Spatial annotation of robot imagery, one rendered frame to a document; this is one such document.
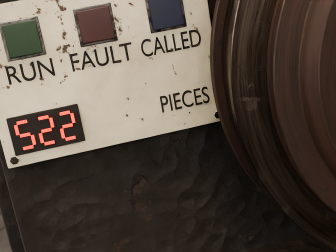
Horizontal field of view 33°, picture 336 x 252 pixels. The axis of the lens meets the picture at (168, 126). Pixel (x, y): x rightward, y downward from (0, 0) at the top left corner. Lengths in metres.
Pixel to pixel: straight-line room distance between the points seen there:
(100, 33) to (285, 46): 0.21
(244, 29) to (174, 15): 0.13
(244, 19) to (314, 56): 0.07
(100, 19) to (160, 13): 0.07
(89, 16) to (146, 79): 0.10
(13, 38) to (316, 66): 0.32
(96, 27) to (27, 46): 0.08
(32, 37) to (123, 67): 0.10
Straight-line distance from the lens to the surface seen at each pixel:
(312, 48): 0.53
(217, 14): 0.60
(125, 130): 0.66
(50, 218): 0.71
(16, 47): 0.64
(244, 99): 0.55
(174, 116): 0.67
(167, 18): 0.65
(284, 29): 0.53
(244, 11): 0.54
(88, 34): 0.64
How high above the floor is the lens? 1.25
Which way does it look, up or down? 16 degrees down
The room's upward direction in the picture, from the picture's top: 10 degrees counter-clockwise
